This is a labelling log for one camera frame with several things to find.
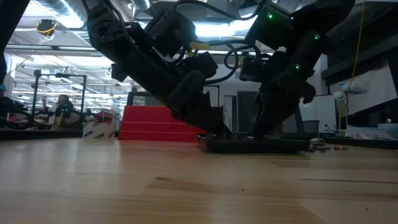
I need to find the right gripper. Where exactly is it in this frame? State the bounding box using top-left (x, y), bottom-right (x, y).
top-left (239, 49), bottom-right (317, 138)

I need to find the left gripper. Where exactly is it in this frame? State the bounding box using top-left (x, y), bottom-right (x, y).
top-left (111, 49), bottom-right (233, 139)

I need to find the black plastic tool case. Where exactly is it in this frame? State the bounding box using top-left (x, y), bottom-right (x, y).
top-left (198, 132), bottom-right (311, 154)

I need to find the black mesh office chair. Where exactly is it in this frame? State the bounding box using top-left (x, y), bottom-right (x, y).
top-left (236, 90), bottom-right (307, 136)
top-left (126, 91), bottom-right (164, 106)

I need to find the grey waste bin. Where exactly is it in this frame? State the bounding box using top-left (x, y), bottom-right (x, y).
top-left (303, 119), bottom-right (320, 134)

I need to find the white cabinet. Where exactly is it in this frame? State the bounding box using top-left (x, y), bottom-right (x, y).
top-left (300, 95), bottom-right (337, 133)

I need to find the grey door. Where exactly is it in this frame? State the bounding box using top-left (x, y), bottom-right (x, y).
top-left (223, 95), bottom-right (238, 133)

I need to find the red rectangular box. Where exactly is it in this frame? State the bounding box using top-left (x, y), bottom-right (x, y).
top-left (118, 105), bottom-right (208, 143)

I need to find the red storage bin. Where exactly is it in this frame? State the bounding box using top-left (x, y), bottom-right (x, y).
top-left (93, 110), bottom-right (115, 124)

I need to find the white cardboard box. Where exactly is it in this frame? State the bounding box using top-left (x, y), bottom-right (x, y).
top-left (82, 121), bottom-right (116, 139)

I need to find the light blue box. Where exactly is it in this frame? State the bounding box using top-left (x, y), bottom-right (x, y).
top-left (377, 123), bottom-right (398, 138)

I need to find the long ceiling light bar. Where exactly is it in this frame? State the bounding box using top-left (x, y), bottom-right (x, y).
top-left (4, 45), bottom-right (274, 57)

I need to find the person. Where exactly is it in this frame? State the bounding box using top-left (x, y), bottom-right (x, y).
top-left (0, 83), bottom-right (16, 121)
top-left (53, 94), bottom-right (75, 130)

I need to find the black ceiling-hung device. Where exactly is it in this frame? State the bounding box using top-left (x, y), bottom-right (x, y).
top-left (36, 19), bottom-right (58, 42)

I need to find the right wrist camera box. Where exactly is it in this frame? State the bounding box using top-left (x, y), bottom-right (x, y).
top-left (244, 3), bottom-right (293, 50)

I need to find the black background rig frame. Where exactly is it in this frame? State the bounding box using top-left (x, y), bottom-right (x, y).
top-left (33, 68), bottom-right (87, 121)

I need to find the silver ventilation duct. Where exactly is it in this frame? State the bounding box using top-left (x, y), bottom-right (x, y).
top-left (35, 0), bottom-right (91, 38)

